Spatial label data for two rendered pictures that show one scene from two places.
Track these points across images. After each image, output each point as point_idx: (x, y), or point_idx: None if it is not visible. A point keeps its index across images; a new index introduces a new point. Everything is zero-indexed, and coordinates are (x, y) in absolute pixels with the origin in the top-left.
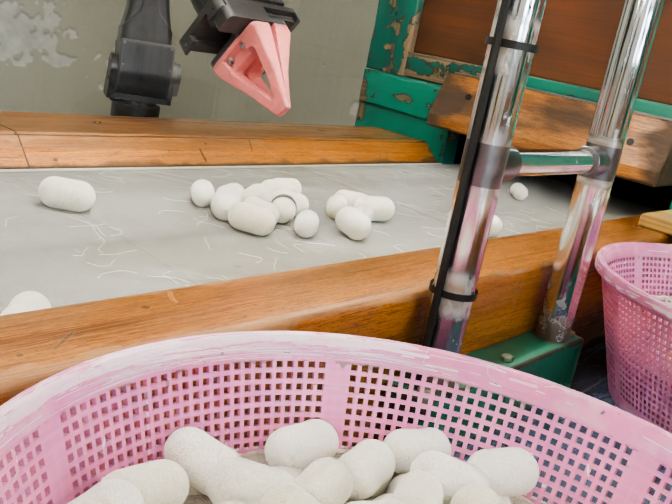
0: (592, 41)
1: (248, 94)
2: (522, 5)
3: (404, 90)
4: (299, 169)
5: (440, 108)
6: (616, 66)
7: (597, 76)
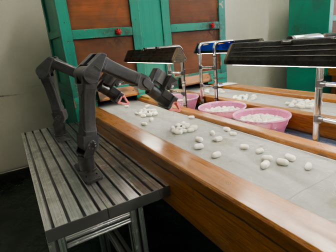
0: None
1: (123, 104)
2: (185, 80)
3: None
4: (114, 114)
5: (101, 98)
6: None
7: None
